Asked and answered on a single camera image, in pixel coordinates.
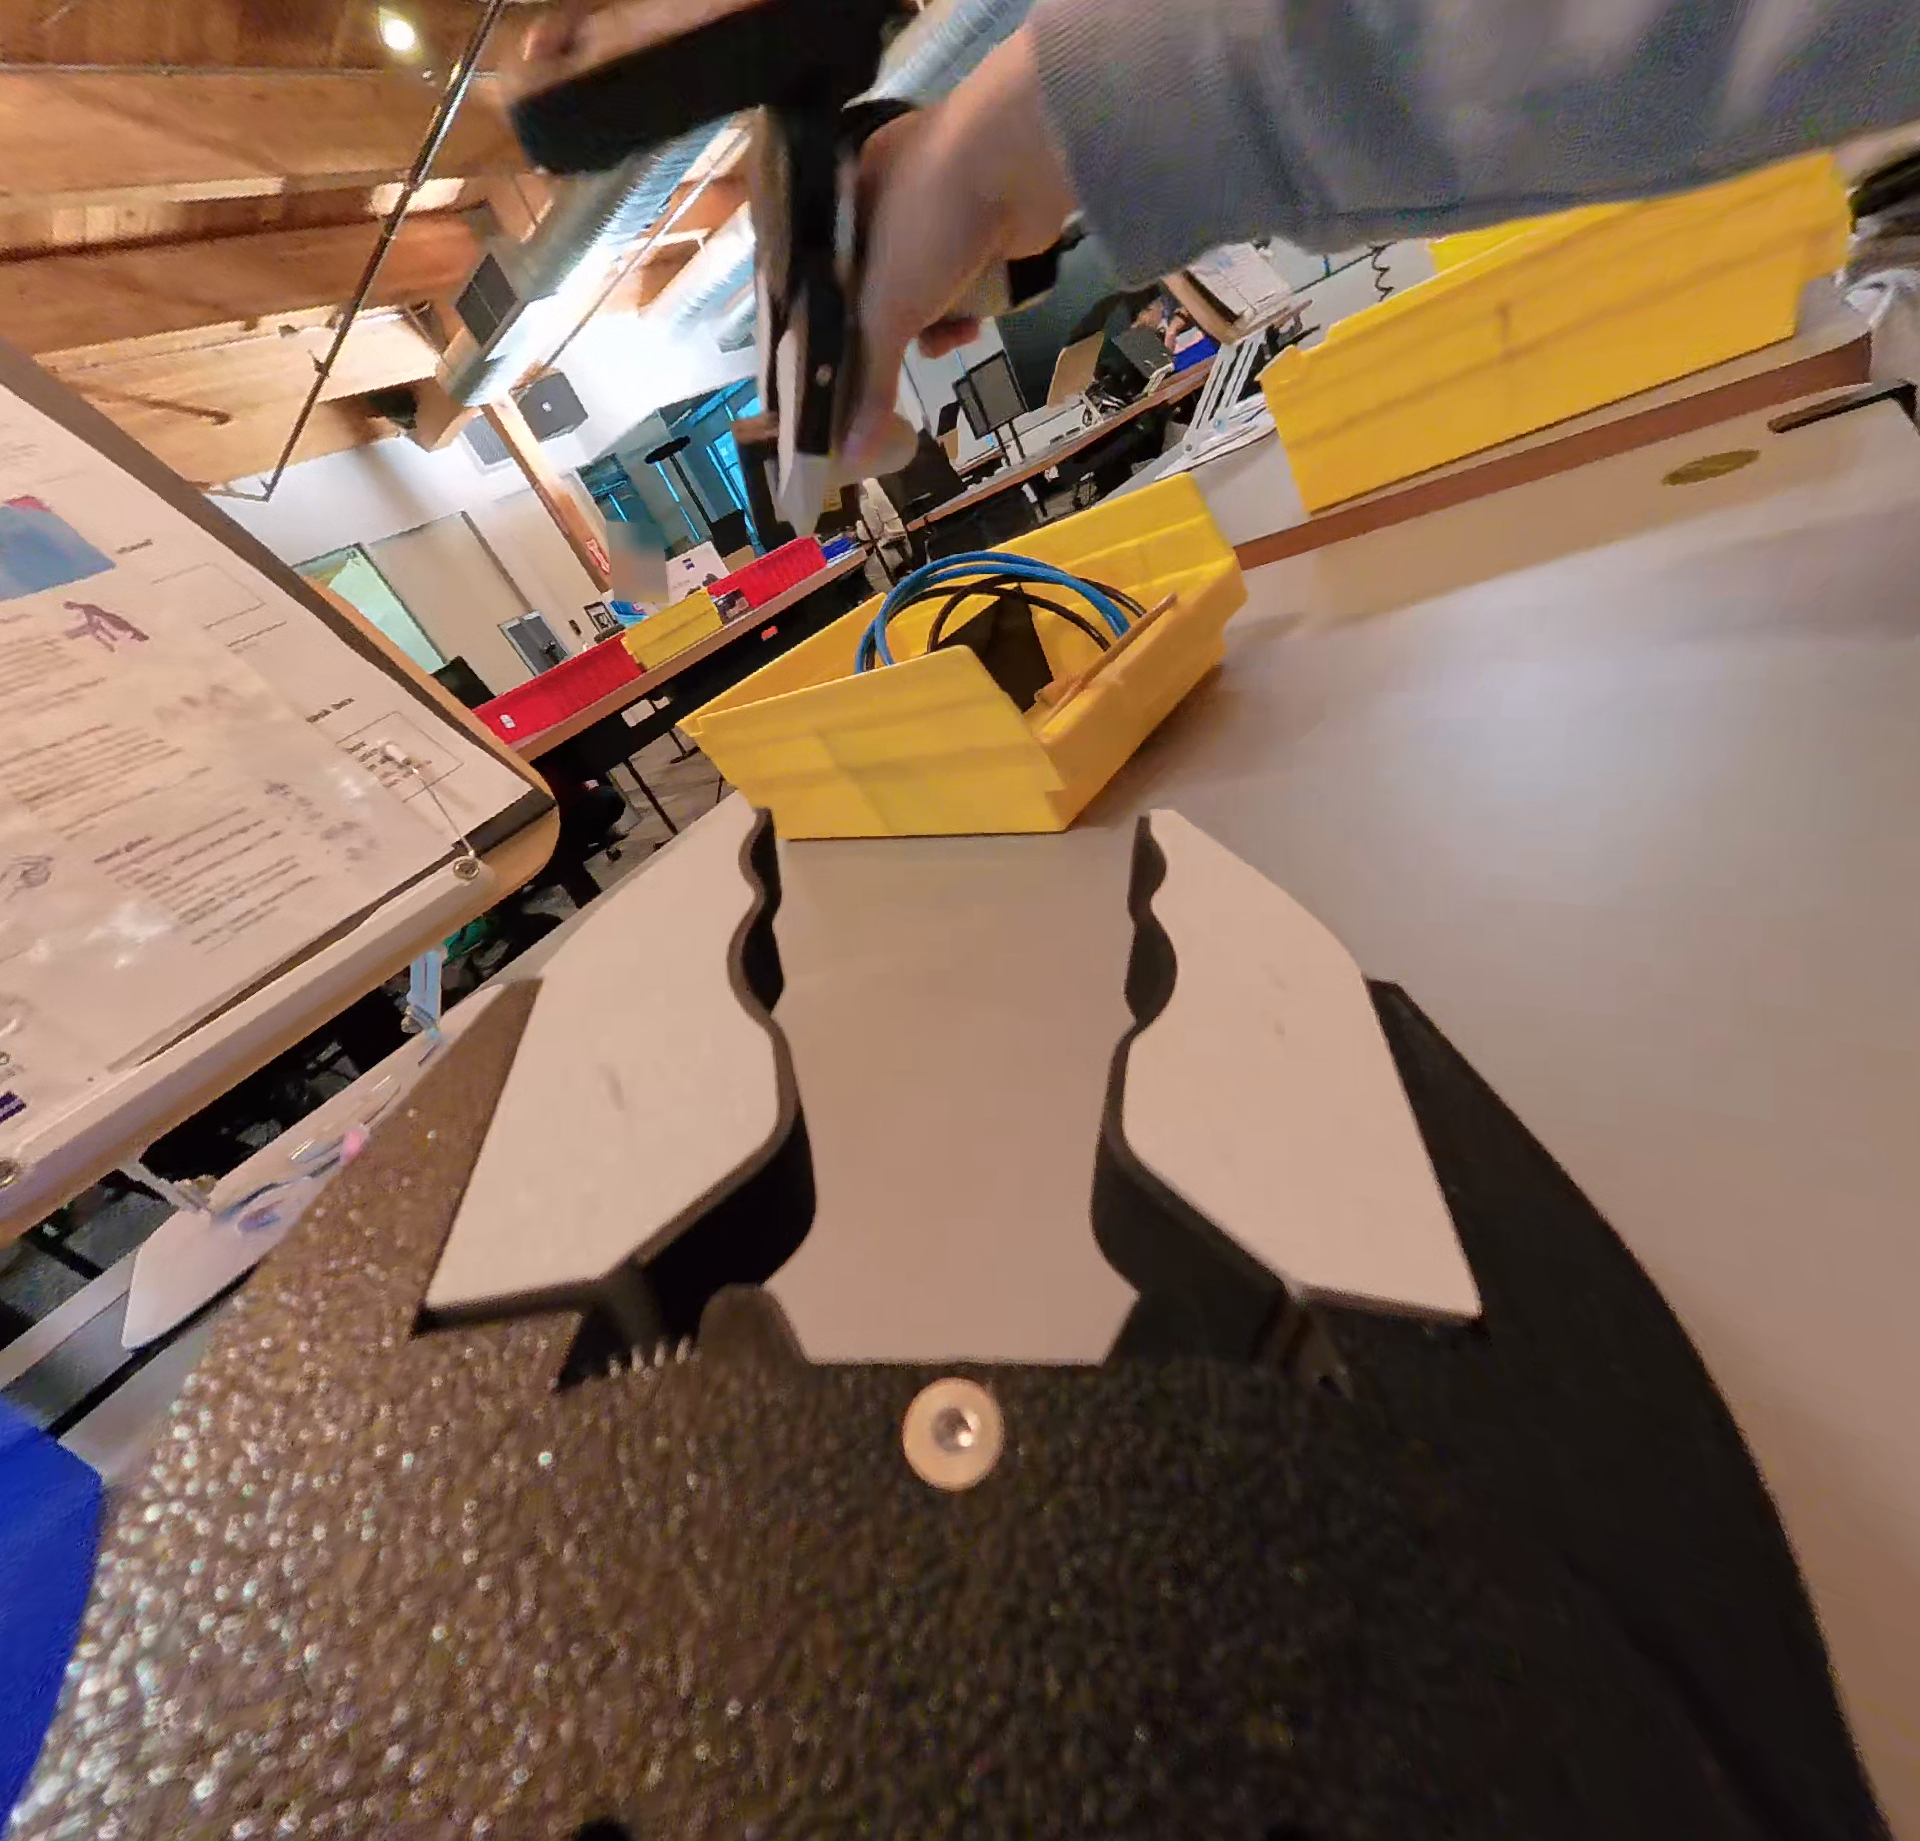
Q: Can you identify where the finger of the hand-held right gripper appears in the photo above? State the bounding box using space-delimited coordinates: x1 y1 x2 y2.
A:
524 0 867 105

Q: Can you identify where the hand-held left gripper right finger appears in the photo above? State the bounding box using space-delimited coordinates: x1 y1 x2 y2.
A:
1093 807 1488 1370

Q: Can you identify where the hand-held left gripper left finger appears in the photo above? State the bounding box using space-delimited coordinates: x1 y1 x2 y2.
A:
418 805 818 1385

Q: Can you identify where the yellow storage bin with divider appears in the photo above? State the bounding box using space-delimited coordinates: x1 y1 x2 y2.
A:
681 473 1250 840

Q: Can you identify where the black ethernet cable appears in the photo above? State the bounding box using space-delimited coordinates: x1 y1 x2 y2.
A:
885 565 1145 672

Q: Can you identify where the blue ethernet cable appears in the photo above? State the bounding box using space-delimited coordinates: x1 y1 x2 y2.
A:
855 550 1143 672

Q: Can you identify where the person's right forearm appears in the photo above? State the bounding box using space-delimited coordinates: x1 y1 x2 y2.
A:
1025 0 1920 289

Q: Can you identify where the wooden office desk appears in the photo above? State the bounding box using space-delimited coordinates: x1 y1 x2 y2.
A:
900 361 1216 537
509 550 873 838

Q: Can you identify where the person's right hand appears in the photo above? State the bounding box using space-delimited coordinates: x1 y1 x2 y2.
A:
833 31 1119 480

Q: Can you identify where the red storage bin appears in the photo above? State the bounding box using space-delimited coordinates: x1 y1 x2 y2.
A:
704 533 830 612
472 638 645 745

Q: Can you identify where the small yellow storage bin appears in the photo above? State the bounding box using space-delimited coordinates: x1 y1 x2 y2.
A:
620 587 724 671

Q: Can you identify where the white board stand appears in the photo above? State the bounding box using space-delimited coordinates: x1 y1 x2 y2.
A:
119 956 543 1347
1162 331 1276 468

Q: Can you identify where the instruction sheet on stand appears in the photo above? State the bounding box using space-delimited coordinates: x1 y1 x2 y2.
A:
0 341 560 1243

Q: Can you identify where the wooden instruction board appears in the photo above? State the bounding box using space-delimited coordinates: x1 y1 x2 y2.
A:
1162 242 1314 348

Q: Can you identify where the long yellow storage bin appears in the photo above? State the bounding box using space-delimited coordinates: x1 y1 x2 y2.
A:
1425 196 1668 273
1258 149 1853 514

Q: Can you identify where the silver air duct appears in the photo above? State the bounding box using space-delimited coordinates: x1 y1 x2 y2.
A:
434 100 781 403

